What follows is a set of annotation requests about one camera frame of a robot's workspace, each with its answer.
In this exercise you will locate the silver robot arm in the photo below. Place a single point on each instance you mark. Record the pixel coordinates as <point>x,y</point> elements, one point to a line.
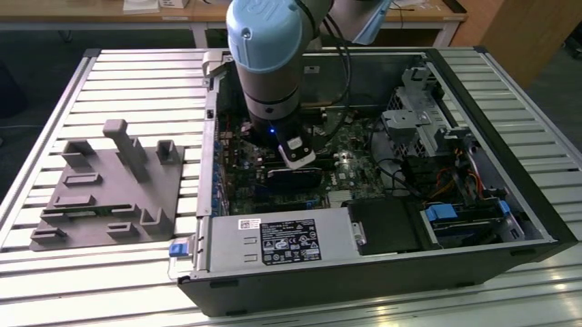
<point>269,85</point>

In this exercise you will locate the green motherboard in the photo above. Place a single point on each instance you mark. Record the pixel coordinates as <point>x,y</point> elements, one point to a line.
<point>360,160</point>

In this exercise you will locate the small silver heatsink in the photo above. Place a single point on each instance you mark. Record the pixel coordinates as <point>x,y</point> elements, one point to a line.
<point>341,197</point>

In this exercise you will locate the silver disk bay cage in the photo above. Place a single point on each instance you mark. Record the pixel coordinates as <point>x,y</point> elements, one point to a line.
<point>405,119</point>

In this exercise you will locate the silver power supply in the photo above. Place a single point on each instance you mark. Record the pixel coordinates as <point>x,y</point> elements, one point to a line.
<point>228,235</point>

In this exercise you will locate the grey parts rack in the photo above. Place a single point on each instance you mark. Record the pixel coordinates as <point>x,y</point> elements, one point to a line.
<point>118,190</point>

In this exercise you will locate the black plastic shroud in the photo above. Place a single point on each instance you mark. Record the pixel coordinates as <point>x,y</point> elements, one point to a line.
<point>386,225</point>

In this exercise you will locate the wooden desk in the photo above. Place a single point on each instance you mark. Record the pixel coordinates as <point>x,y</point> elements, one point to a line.
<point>214,10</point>
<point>69,10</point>

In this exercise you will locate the blue case latch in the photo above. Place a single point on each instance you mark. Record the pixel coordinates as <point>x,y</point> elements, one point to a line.
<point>180,248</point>

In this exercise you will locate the white box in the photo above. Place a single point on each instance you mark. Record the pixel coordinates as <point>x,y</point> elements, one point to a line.
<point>141,7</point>
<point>176,3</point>

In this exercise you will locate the black silver PC case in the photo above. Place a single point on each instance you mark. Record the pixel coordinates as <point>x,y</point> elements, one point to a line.
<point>364,289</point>

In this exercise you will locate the wooden cabinet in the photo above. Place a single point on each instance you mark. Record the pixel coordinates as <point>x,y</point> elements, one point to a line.
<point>537,34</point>

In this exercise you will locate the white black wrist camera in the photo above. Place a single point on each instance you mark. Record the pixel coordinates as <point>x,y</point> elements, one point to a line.
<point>298,153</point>

